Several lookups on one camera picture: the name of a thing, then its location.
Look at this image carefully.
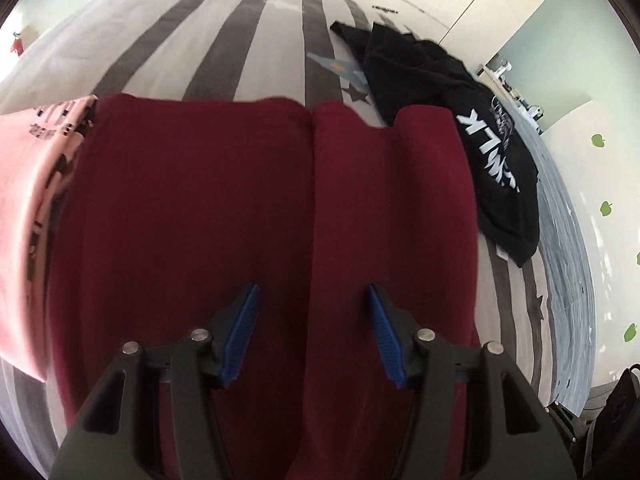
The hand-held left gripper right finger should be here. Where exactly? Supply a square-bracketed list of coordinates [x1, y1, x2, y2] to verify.
[367, 284, 571, 480]

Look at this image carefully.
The small white desk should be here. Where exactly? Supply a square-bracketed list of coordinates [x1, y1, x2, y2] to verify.
[477, 59, 546, 133]

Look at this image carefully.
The dark red shirt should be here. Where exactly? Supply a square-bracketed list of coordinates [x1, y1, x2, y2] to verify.
[50, 92, 483, 480]

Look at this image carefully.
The pink folded shirt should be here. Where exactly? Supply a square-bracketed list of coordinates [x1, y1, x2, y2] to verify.
[0, 95, 98, 383]

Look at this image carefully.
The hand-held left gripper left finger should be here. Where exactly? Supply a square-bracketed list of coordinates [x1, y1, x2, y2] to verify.
[52, 282, 263, 480]

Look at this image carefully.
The grey striped star bedsheet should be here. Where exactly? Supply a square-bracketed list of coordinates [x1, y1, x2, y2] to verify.
[0, 0, 596, 480]

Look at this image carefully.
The black printed shirt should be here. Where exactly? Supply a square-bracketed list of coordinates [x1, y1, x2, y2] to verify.
[330, 20, 541, 268]

